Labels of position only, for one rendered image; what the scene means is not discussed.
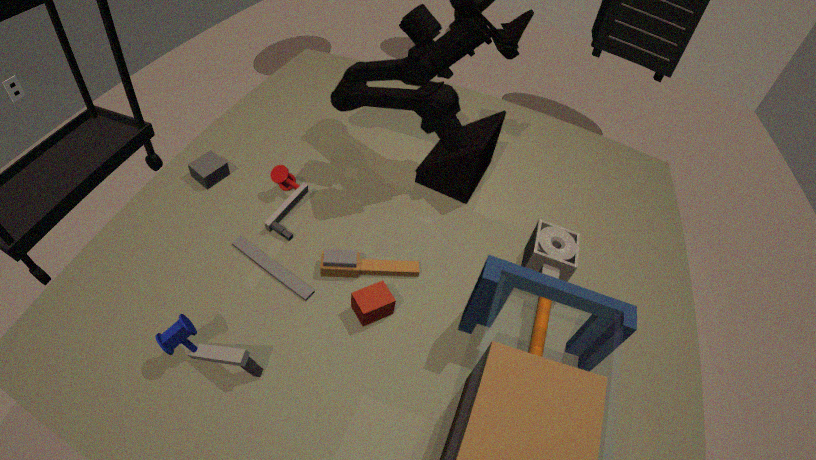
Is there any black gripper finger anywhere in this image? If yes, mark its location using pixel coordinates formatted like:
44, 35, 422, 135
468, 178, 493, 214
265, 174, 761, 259
471, 0, 496, 13
501, 9, 534, 48

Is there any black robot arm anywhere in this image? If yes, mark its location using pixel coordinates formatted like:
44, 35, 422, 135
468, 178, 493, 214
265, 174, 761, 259
331, 4, 473, 156

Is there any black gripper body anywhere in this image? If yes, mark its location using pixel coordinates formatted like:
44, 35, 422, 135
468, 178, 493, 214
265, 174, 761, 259
446, 0, 519, 60

